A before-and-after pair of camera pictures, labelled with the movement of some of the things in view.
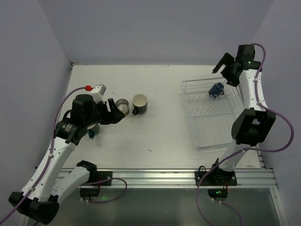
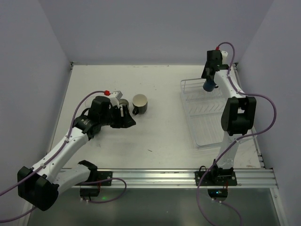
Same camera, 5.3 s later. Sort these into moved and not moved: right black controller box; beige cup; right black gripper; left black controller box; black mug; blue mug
Moved: blue mug; right black gripper
Not moved: right black controller box; beige cup; left black controller box; black mug
